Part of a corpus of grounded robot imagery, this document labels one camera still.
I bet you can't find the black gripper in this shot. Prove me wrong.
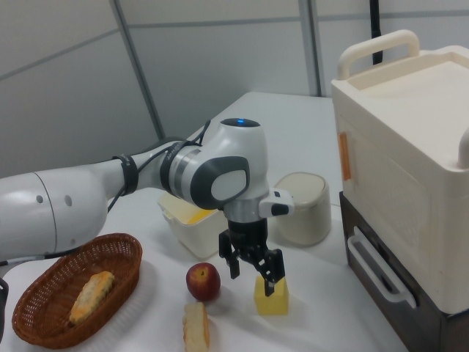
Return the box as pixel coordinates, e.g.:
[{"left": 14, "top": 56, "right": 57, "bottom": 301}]
[{"left": 218, "top": 216, "right": 286, "bottom": 297}]

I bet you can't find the yellow cube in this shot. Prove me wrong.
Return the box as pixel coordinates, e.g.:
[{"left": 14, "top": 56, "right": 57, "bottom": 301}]
[{"left": 254, "top": 275, "right": 290, "bottom": 316}]

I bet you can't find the red apple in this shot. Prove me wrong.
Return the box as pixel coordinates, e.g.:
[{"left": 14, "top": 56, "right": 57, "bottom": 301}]
[{"left": 185, "top": 262, "right": 222, "bottom": 302}]

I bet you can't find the cream open plastic container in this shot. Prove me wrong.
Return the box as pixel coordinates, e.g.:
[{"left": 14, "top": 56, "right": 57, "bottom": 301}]
[{"left": 157, "top": 192, "right": 230, "bottom": 262}]

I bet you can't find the yellow item in container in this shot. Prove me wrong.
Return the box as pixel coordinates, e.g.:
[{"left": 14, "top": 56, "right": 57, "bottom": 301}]
[{"left": 182, "top": 209, "right": 215, "bottom": 225}]

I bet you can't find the cream lidded trash bin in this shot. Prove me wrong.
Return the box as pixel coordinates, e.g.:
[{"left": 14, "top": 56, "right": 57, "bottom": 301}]
[{"left": 273, "top": 171, "right": 333, "bottom": 247}]

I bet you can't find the bread slice with orange crust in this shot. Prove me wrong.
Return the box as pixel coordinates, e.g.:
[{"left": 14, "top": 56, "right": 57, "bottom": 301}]
[{"left": 182, "top": 301, "right": 212, "bottom": 352}]

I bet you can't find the brown wicker basket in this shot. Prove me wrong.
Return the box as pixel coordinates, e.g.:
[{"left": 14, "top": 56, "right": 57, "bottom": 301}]
[{"left": 12, "top": 232, "right": 143, "bottom": 349}]

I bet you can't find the orange tape strip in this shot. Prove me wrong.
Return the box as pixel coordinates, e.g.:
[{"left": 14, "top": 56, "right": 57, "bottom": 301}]
[{"left": 339, "top": 131, "right": 353, "bottom": 182}]

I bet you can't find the long bread loaf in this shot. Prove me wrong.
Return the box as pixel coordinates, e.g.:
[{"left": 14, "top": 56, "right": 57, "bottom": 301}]
[{"left": 68, "top": 271, "right": 116, "bottom": 326}]

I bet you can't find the dark brown wooden box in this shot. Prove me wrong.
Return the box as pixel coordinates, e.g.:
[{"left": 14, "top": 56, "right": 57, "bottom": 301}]
[{"left": 339, "top": 192, "right": 469, "bottom": 352}]

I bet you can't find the black vertical pole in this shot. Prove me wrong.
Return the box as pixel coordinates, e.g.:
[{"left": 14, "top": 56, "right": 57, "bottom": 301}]
[{"left": 368, "top": 0, "right": 385, "bottom": 66}]

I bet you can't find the white drawer handle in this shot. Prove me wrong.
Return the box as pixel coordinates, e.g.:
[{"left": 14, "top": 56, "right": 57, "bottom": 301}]
[{"left": 347, "top": 235, "right": 418, "bottom": 308}]

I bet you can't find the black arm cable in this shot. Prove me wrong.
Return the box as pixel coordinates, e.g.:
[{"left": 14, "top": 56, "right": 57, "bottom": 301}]
[{"left": 105, "top": 119, "right": 213, "bottom": 214}]

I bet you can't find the cream plastic box with handles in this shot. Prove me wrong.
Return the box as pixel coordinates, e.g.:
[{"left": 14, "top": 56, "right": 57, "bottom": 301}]
[{"left": 330, "top": 29, "right": 469, "bottom": 315}]

